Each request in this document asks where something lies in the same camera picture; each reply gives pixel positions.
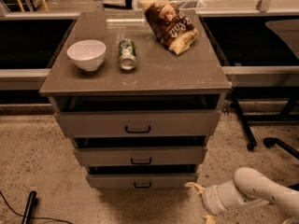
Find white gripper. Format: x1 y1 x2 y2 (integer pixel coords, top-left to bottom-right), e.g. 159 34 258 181
185 180 268 224

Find grey bottom drawer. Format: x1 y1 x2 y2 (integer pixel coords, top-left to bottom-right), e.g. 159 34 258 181
86 173 197 189

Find grey drawer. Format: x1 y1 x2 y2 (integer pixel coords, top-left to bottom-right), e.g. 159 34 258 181
55 111 221 138
86 173 197 189
74 147 206 167

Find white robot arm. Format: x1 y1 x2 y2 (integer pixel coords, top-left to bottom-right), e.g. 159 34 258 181
185 167 299 224

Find grey middle drawer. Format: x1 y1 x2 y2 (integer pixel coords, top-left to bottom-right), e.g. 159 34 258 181
74 147 206 167

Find grey drawer cabinet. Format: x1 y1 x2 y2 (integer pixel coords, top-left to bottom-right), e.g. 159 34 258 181
40 11 231 175

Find grey top drawer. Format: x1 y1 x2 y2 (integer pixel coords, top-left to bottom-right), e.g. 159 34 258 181
55 111 221 138

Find black chair base legs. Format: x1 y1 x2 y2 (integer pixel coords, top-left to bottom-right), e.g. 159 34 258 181
263 136 299 191

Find green soda can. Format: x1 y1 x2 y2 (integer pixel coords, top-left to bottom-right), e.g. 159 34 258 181
118 39 137 71

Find black chair leg left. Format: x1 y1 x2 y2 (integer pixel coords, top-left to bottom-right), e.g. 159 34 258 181
21 190 37 224

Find brown chip bag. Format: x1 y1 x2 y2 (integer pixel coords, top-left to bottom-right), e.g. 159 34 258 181
139 0 198 55

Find white bowl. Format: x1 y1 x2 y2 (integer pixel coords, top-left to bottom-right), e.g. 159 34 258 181
66 40 107 72

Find black floor cable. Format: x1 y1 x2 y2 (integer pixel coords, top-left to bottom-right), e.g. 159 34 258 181
0 190 74 224

